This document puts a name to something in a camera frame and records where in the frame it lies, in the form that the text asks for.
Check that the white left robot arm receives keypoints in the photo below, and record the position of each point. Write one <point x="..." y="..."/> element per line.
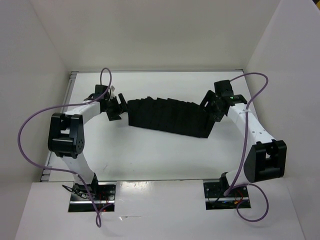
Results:
<point x="67" y="138"/>

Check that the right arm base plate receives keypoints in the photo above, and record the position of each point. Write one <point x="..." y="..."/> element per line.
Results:
<point x="215" y="199"/>

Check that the black pleated skirt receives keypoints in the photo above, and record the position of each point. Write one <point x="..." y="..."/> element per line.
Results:
<point x="171" y="116"/>

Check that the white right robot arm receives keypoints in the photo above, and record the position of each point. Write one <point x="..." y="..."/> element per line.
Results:
<point x="263" y="156"/>

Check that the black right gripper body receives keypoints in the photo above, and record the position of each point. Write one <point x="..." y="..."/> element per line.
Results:
<point x="217" y="114"/>

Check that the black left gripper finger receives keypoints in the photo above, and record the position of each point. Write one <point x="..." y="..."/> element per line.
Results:
<point x="113" y="117"/>
<point x="123" y="103"/>

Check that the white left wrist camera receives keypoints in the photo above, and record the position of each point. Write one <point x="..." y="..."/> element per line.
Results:
<point x="111" y="92"/>

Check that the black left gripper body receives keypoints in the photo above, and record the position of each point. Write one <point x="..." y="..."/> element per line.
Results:
<point x="112" y="105"/>

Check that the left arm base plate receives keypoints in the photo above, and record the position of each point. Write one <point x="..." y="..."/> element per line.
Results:
<point x="104" y="198"/>

